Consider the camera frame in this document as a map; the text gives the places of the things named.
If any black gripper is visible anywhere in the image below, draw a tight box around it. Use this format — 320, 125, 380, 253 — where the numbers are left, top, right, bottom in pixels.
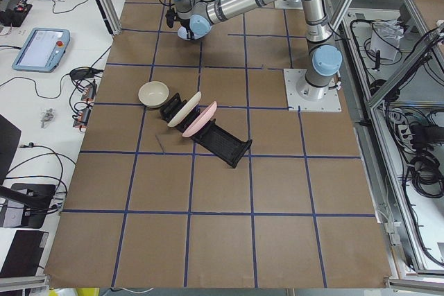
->
165, 7, 178, 28

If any light blue plate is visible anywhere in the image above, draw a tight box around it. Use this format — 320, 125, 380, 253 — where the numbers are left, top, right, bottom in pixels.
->
177, 26, 202, 41

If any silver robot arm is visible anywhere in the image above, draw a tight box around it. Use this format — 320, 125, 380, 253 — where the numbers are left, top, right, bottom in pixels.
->
166, 0, 342, 89

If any cream plate in rack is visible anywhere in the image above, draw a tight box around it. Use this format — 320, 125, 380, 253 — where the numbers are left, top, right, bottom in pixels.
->
167, 92, 201, 128

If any pink plate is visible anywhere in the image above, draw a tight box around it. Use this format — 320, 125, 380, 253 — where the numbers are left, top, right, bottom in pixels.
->
182, 101, 218, 138

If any cream bowl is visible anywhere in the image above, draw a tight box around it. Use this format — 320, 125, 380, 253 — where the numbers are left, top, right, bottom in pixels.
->
138, 81, 169, 108

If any teach pendant tablet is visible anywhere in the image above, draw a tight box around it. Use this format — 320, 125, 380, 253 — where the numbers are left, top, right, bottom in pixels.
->
12, 28, 71, 73

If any black dish rack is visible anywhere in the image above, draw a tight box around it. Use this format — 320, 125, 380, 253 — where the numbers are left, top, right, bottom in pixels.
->
160, 94, 253, 168

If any black monitor stand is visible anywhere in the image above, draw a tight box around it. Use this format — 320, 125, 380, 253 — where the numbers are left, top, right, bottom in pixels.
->
1, 116, 56, 229

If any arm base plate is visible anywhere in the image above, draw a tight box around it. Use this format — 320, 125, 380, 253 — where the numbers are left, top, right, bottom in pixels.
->
274, 0, 303, 10
283, 69, 342, 113

